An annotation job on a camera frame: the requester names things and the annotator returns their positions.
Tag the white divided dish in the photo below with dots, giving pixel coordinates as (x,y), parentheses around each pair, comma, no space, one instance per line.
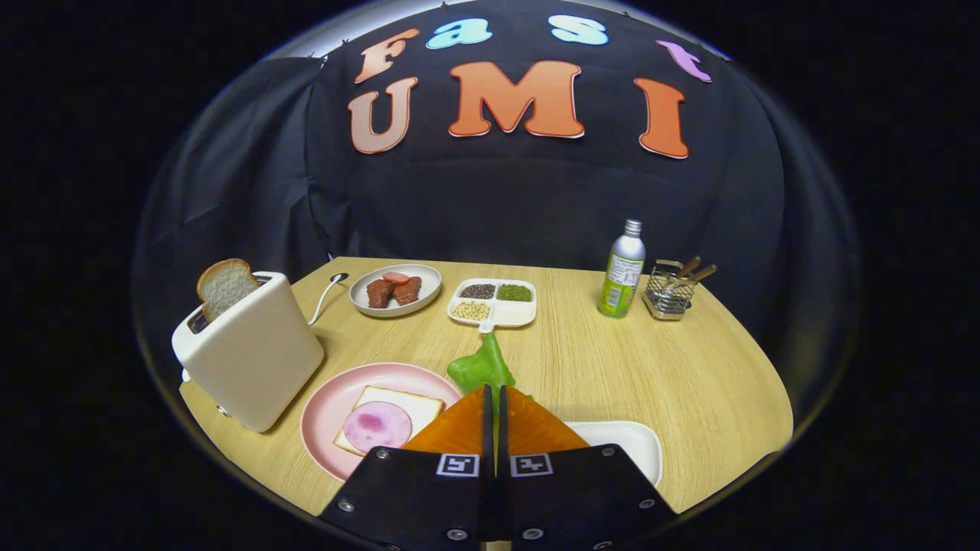
(517,313)

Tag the white sandwich bread slice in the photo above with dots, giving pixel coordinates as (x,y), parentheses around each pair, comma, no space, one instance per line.
(417,409)

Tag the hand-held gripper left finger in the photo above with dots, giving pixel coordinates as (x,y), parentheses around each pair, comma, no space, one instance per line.
(413,497)

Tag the pile of green beans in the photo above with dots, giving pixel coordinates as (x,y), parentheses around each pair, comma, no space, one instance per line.
(514,292)

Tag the pile of black beans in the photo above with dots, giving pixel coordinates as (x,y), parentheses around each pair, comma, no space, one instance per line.
(478,291)

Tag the toasted bread slice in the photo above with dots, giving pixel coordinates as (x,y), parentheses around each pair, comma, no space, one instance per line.
(226,287)

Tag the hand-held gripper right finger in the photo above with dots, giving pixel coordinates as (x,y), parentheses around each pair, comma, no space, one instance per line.
(574,497)

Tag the brown meat piece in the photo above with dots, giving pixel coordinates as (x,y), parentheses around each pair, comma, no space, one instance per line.
(379,294)
(407,291)

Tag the pink round plate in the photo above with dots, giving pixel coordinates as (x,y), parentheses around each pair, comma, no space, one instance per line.
(329,398)

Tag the pile of yellow soybeans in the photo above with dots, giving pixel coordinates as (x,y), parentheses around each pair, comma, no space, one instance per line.
(471,310)

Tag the white square plate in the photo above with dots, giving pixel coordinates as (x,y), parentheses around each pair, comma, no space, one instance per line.
(628,444)

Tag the white toaster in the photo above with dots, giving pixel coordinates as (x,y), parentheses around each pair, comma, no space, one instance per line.
(253,360)

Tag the green silver bottle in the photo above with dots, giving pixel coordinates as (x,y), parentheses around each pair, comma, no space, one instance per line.
(622,272)

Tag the green lettuce leaf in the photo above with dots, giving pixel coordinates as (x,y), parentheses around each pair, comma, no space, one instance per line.
(482,367)

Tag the pink ham slice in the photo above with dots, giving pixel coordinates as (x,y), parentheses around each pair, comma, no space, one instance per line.
(379,425)

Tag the red sausage slice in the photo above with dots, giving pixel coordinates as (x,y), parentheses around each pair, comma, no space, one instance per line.
(396,278)

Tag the white round plate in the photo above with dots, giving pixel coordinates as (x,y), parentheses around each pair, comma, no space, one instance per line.
(425,279)

